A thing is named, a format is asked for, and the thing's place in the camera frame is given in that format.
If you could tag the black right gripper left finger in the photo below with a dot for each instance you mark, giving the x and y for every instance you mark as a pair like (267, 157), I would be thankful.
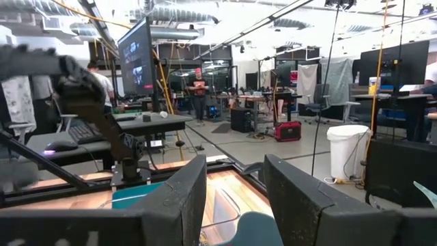
(177, 205)

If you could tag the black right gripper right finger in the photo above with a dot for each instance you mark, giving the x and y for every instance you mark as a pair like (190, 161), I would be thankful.
(300, 205)

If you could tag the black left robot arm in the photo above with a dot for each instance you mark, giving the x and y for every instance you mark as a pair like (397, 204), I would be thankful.
(82, 89)

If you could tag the teal plastic bin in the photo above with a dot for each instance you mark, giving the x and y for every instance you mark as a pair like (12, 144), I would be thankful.
(136, 194)

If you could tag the grey-green plastic bin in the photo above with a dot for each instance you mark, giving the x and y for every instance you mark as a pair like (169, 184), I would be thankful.
(256, 229)

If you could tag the small lit display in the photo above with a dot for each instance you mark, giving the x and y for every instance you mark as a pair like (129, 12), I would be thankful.
(155, 143)

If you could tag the white trash bin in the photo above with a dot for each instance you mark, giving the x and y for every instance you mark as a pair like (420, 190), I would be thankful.
(346, 153)

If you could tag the red portable power station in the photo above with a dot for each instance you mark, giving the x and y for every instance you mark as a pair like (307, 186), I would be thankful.
(287, 131)

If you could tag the dark grey desk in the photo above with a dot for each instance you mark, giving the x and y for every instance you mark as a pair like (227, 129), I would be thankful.
(157, 123)

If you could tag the white cup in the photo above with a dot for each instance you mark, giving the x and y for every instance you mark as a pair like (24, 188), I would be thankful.
(164, 114)

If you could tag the small black box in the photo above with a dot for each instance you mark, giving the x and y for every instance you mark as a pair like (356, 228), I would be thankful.
(146, 118)

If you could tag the black computer tower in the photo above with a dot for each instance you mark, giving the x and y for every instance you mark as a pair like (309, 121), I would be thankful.
(241, 120)

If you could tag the grey office chair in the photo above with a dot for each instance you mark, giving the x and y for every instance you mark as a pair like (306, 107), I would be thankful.
(317, 102)

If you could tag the black rectangular panel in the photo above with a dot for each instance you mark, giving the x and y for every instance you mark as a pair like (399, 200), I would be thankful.
(399, 171)

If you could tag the person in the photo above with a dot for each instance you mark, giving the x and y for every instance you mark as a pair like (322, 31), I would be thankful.
(431, 73)
(102, 85)
(198, 92)

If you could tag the black keyboard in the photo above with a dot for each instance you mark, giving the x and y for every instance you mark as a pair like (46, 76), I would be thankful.
(83, 133)

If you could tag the white hanging cloth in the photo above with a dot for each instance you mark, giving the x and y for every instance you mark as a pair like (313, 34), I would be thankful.
(306, 82)

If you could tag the translucent plastic piece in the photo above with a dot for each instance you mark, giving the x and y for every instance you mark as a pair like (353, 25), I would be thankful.
(426, 194)

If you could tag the grey hanging cloth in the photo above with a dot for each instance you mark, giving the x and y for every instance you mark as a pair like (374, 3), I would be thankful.
(336, 80)

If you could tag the black computer mouse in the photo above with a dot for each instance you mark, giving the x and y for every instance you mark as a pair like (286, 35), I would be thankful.
(61, 146)

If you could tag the yellow white box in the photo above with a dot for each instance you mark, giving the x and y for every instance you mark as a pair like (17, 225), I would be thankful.
(373, 85)

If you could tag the dark table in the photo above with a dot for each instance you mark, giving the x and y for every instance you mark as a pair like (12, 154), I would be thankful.
(392, 99)

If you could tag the large black monitor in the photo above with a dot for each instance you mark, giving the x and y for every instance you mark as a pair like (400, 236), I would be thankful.
(136, 61)

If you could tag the wide black monitor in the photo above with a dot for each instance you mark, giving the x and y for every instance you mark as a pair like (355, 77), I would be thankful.
(392, 65)

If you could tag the white patterned cloth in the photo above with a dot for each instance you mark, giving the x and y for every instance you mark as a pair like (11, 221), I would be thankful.
(18, 102)

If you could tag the black slanted frame strut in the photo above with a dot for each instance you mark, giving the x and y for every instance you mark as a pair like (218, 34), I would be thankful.
(44, 160)

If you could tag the silver ventilation duct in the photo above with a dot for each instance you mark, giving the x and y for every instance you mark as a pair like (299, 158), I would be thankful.
(170, 14)

